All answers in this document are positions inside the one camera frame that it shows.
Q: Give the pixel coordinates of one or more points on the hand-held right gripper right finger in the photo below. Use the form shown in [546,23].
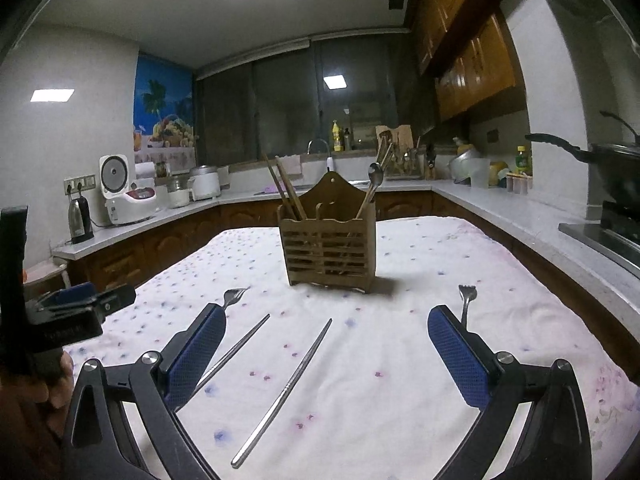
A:
[457,360]

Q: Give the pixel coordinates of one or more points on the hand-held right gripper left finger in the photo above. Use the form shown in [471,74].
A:
[195,355]

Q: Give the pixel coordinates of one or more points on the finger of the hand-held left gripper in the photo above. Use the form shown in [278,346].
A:
[117,296]
[75,294]

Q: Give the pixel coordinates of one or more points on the wooden slatted utensil holder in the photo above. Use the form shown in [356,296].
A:
[325,245]

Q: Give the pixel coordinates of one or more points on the wooden chopstick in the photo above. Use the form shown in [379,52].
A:
[287,185]
[276,182]

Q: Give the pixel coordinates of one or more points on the metal spoon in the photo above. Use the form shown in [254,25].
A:
[375,174]

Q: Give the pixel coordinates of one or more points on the person's left hand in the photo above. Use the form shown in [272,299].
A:
[57,385]

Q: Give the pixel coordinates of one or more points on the round stool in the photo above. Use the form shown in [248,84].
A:
[45,275]

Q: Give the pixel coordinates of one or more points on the metal chopstick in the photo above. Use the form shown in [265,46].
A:
[285,395]
[240,345]

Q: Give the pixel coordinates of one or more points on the metal fork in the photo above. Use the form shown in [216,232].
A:
[234,296]
[466,305]

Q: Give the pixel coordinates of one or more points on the white floral tablecloth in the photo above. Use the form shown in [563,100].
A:
[390,360]

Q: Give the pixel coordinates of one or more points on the steel electric kettle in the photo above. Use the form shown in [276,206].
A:
[80,220]

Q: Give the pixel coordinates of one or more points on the white rice cooker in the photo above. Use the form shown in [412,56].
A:
[130,200]

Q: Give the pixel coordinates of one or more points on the small white cooker pot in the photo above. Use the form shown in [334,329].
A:
[202,185]

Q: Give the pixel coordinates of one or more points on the row of small cups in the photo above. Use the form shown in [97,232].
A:
[518,183]

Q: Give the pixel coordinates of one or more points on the clear plastic jug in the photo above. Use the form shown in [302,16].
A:
[480,172]

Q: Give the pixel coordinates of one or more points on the gas stove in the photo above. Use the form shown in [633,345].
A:
[605,240]

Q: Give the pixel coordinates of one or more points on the stacked metal bowls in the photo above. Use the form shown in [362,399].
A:
[460,165]

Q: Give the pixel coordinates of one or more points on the black knife block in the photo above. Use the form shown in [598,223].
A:
[430,162]

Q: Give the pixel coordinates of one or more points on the countertop utensil rack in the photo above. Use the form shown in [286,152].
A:
[405,165]

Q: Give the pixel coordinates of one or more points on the pink dish cloth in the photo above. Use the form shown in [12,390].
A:
[290,165]

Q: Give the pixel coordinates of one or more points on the wooden cutting boards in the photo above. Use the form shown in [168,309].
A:
[402,137]

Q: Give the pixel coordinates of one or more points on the kitchen faucet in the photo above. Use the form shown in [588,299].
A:
[328,162]

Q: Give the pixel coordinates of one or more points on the dark sauce bottle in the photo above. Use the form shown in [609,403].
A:
[348,140]

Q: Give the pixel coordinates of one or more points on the black wok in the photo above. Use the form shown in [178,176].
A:
[615,165]

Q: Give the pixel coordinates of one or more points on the yellow dish soap bottle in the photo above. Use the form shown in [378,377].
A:
[337,137]

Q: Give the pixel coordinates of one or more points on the dark kitchen window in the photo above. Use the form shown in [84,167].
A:
[280,95]

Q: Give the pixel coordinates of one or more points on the wooden upper cabinets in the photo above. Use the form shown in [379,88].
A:
[465,50]

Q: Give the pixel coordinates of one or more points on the wall socket strip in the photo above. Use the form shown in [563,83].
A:
[80,184]

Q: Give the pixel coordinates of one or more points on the tropical fruit wall poster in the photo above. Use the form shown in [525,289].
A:
[160,95]

